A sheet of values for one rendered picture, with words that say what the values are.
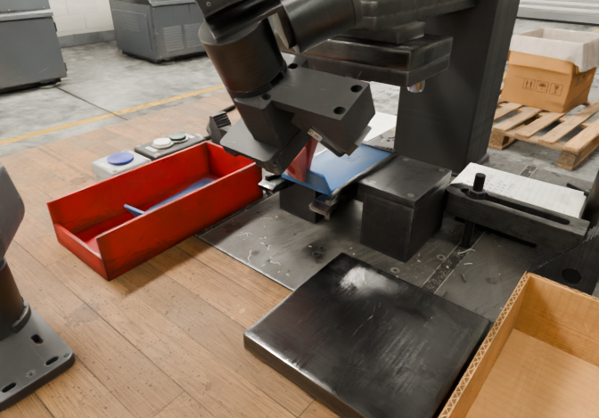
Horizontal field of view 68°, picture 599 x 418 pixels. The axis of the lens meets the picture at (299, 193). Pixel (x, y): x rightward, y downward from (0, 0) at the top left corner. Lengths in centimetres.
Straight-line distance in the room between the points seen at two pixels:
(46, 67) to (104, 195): 447
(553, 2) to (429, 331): 961
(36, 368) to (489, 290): 45
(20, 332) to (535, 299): 48
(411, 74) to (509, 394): 30
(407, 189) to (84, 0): 697
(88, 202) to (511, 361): 51
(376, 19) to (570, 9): 945
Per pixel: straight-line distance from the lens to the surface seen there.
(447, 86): 74
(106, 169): 74
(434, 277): 54
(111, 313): 51
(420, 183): 54
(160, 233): 56
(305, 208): 60
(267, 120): 38
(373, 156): 59
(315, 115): 35
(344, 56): 50
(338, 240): 57
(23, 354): 49
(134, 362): 46
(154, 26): 554
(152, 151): 78
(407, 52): 46
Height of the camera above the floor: 123
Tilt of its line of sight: 29 degrees down
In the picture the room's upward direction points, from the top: straight up
